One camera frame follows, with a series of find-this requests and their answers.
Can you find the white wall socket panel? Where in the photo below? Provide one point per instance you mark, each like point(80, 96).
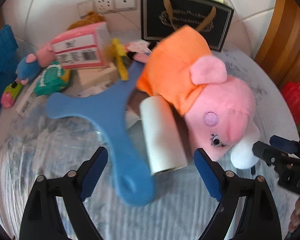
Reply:
point(105, 6)

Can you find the pink labelled box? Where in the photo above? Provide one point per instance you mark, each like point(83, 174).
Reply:
point(84, 47)

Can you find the white red toothpaste box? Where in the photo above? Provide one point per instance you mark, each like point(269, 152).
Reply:
point(26, 102)

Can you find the pink green snack bag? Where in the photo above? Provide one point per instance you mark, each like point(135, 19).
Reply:
point(10, 94)

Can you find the green wipes packet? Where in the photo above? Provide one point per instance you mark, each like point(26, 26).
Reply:
point(54, 79)

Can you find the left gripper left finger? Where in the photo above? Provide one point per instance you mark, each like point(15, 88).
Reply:
point(41, 218)

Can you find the yellow comb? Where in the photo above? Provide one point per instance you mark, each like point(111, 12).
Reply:
point(120, 53)

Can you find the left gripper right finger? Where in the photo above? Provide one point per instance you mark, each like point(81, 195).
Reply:
point(259, 218)

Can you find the blue pink pig plush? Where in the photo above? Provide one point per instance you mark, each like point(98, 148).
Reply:
point(31, 65)

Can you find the white goose plush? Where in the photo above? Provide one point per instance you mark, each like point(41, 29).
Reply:
point(241, 154)

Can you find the brown teddy bear plush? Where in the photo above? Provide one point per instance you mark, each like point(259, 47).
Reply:
point(91, 18)

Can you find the blue plastic storage crate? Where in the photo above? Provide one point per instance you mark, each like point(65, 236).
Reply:
point(8, 59)

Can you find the beige cardboard box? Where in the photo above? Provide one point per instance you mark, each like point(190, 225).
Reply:
point(94, 76)

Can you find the orange dress pig plush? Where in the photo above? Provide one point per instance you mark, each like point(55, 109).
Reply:
point(218, 108)

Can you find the red plastic bag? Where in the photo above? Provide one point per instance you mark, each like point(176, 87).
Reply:
point(291, 94)

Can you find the black gift bag box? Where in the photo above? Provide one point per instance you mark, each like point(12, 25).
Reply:
point(160, 18)

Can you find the white lint roller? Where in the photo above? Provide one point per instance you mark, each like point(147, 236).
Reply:
point(165, 150)

